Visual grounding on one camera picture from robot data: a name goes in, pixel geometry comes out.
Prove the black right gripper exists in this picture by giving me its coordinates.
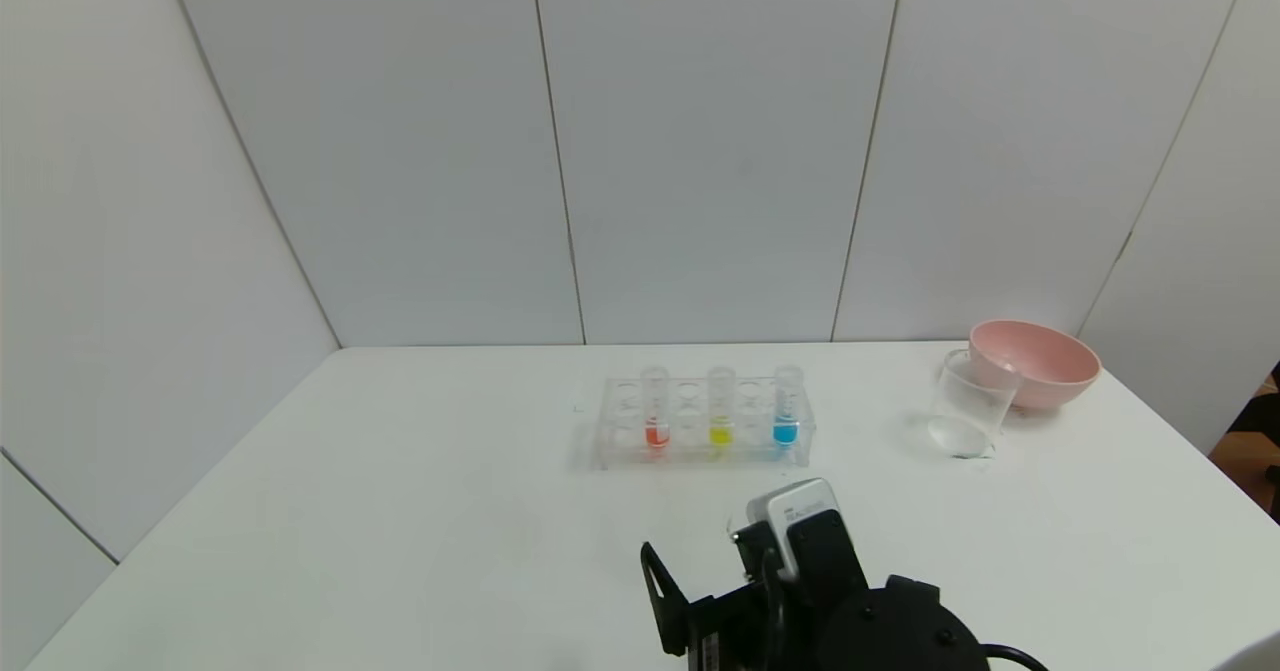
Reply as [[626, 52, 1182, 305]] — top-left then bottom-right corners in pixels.
[[640, 541, 781, 671]]

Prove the test tube with red pigment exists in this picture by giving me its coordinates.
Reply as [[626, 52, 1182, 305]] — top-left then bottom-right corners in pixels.
[[641, 368, 670, 450]]

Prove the test tube with blue pigment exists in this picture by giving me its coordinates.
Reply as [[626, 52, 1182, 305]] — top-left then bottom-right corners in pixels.
[[773, 366, 804, 448]]

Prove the clear plastic test tube rack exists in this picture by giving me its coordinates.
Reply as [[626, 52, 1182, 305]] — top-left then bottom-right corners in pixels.
[[597, 376, 816, 470]]

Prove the test tube with yellow pigment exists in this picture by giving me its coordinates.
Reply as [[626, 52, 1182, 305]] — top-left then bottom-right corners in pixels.
[[707, 367, 737, 448]]

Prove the clear glass beaker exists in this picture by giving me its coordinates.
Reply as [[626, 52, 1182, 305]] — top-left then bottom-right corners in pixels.
[[926, 349, 1021, 459]]

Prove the pink bowl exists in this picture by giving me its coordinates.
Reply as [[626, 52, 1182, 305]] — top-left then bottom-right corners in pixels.
[[967, 320, 1101, 413]]

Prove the dark object beyond table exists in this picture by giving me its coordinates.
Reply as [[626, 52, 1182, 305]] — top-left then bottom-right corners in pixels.
[[1238, 359, 1280, 434]]

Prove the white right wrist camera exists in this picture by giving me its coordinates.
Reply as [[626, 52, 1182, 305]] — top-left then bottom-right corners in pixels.
[[745, 478, 869, 602]]

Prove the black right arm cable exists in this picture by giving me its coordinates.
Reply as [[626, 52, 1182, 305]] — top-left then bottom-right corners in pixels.
[[985, 643, 1051, 671]]

